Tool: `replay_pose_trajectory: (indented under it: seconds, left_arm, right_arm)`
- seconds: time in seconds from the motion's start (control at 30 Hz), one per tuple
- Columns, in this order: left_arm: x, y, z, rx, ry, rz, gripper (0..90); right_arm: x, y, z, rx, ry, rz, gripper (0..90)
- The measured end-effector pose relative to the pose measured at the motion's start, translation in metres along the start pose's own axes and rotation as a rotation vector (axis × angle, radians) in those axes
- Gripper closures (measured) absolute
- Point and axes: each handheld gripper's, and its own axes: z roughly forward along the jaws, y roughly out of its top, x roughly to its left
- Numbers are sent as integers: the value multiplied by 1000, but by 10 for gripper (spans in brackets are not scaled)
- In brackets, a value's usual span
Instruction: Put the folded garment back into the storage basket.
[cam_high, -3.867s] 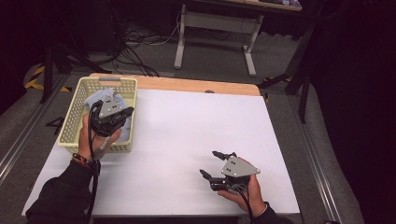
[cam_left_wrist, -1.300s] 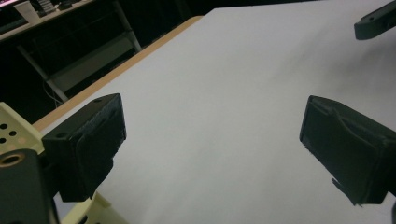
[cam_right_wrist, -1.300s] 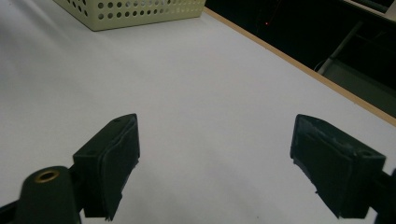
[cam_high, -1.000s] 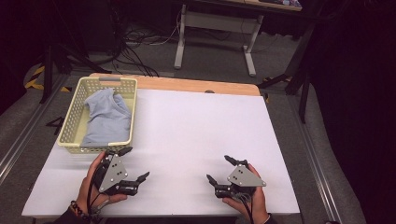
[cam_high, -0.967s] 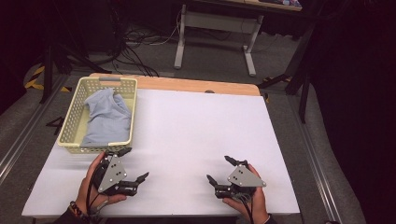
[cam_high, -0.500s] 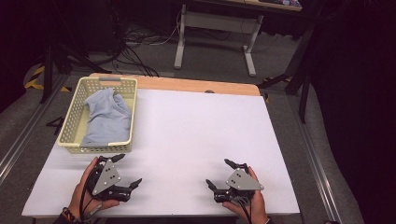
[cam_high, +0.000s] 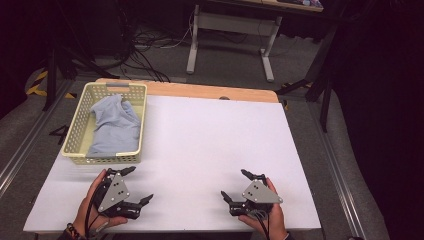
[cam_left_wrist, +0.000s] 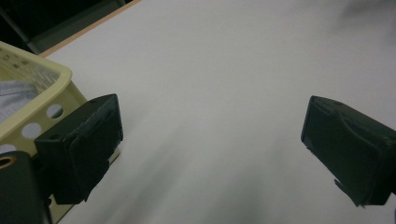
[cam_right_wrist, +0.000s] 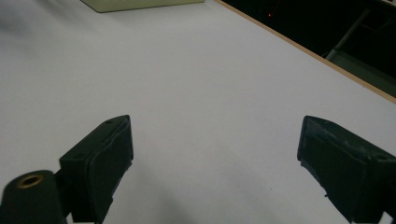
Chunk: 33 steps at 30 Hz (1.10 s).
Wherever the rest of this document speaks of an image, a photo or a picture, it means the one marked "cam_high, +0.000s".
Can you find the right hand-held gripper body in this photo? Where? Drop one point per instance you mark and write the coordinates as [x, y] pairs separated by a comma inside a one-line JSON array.
[[260, 195]]

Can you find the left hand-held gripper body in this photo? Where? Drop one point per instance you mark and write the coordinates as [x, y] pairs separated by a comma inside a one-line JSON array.
[[113, 195]]

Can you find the light blue knit garment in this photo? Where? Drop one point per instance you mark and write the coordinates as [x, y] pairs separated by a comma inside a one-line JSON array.
[[115, 130]]

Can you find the cream perforated plastic basket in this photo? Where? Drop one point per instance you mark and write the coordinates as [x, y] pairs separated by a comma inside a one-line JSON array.
[[76, 130]]

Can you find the person's right hand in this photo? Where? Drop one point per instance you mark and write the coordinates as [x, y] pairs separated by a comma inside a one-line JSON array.
[[278, 220]]

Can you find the person's left hand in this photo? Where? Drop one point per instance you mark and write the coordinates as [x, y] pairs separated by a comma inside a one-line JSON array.
[[80, 218]]

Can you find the black metal stand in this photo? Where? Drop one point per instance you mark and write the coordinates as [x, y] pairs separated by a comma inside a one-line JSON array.
[[325, 96], [51, 76]]

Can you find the yellow and black floor tape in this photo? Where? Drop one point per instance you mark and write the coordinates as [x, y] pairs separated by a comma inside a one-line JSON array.
[[35, 86]]

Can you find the white-legged wooden desk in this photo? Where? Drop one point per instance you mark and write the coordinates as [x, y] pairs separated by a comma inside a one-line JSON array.
[[233, 25]]

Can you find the dark curtain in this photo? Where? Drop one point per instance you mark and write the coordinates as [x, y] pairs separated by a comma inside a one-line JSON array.
[[383, 100]]

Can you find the colourful item on desk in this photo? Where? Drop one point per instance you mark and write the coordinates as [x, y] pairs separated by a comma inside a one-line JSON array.
[[311, 3]]

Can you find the aluminium floor rail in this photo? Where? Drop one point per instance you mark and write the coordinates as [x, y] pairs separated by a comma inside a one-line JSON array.
[[340, 173], [30, 140]]

